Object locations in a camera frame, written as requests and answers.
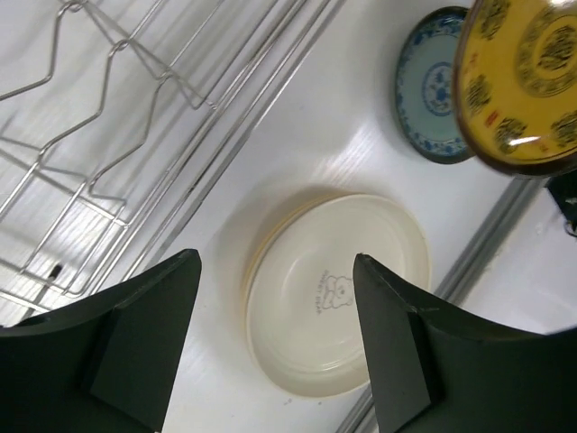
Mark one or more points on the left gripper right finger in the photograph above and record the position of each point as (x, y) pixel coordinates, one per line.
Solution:
(502, 379)

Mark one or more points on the yellow brown patterned plate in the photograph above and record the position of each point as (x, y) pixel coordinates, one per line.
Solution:
(514, 86)

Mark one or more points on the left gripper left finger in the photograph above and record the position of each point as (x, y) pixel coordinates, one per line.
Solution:
(106, 363)

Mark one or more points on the front aluminium rail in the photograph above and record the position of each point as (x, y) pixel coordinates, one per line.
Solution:
(478, 252)

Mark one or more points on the blue patterned small plate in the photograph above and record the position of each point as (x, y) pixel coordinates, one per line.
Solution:
(423, 87)

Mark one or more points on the silver wire dish rack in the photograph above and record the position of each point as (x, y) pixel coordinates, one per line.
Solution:
(115, 115)

